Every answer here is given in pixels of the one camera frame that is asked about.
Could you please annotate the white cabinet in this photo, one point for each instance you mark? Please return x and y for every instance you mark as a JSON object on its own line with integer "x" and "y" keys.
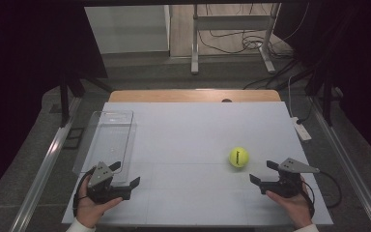
{"x": 125, "y": 29}

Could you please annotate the clear plastic box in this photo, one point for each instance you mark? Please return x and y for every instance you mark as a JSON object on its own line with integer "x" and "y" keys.
{"x": 109, "y": 141}

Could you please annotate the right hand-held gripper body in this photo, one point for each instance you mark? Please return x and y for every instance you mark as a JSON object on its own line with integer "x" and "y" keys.
{"x": 290, "y": 185}

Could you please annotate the yellow tennis ball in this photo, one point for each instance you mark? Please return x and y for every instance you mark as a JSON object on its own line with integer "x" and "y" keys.
{"x": 239, "y": 157}

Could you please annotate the black metal stand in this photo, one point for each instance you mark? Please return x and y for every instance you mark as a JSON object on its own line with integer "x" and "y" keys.
{"x": 64, "y": 103}
{"x": 327, "y": 103}

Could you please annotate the white metal desk frame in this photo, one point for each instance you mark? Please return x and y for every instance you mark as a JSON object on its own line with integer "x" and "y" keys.
{"x": 232, "y": 22}

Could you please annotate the white board sheet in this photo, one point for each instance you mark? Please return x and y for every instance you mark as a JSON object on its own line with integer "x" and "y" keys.
{"x": 190, "y": 145}

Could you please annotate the black floor plate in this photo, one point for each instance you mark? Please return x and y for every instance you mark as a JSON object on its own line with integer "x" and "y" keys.
{"x": 74, "y": 138}

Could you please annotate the person's left hand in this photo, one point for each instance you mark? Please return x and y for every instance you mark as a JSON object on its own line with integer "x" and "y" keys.
{"x": 90, "y": 211}

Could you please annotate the white power strip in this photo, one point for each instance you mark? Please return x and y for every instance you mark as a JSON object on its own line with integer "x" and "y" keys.
{"x": 301, "y": 130}

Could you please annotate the dark curtain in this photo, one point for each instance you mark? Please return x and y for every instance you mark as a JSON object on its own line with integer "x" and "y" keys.
{"x": 360, "y": 64}
{"x": 19, "y": 64}

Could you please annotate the person's right hand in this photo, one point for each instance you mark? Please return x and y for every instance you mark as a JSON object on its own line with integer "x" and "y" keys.
{"x": 298, "y": 208}

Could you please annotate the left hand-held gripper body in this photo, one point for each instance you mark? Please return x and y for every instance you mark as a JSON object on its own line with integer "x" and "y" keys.
{"x": 100, "y": 175}

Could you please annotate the aluminium rail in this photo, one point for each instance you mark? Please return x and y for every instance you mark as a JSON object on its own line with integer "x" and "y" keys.
{"x": 351, "y": 167}
{"x": 45, "y": 161}

